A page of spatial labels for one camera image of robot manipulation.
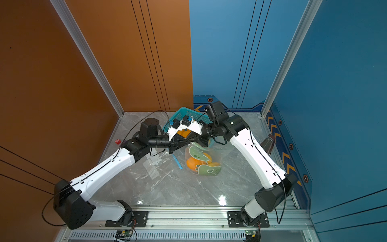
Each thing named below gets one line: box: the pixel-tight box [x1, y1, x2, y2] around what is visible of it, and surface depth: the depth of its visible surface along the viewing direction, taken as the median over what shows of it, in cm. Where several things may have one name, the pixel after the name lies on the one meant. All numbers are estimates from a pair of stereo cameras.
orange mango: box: [186, 156, 208, 172], surface depth 84 cm
